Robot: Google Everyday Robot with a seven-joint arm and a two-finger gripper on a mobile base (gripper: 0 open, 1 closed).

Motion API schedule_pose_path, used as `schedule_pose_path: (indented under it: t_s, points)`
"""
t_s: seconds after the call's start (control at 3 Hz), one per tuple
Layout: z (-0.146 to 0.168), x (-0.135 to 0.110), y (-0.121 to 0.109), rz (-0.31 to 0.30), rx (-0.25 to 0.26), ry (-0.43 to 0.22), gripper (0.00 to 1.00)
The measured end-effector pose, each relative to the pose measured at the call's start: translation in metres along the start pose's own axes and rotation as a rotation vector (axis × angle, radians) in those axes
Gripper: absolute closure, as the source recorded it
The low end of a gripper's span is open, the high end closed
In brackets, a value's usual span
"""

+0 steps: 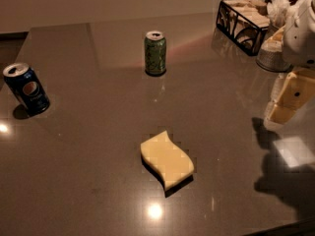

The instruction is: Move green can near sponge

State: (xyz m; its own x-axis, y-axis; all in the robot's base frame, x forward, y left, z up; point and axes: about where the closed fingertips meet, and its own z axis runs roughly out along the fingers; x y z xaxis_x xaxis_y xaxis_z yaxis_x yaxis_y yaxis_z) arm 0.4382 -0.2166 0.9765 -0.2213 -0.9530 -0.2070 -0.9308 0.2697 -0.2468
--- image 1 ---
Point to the blue Pepsi can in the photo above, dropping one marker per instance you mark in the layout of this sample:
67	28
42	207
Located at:
26	87

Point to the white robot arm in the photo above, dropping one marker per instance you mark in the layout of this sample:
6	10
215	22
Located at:
298	41

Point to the black wire napkin basket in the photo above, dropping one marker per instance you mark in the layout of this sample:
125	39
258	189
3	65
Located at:
245	22

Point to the yellow wavy sponge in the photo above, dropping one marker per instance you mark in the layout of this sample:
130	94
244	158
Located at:
168	161

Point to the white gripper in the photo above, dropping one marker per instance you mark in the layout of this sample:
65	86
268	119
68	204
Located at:
301	39

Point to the green soda can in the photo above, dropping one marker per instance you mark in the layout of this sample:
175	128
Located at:
155	53

